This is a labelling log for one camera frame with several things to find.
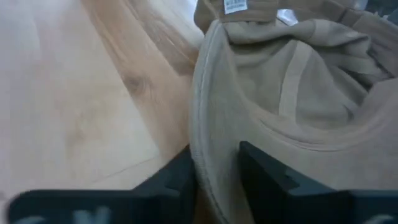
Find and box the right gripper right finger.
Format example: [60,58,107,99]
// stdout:
[238,140,398,224]

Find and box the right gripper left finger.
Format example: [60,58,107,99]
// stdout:
[6,144,197,224]

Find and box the tan cap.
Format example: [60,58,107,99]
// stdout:
[188,17,398,224]
[193,0,280,24]

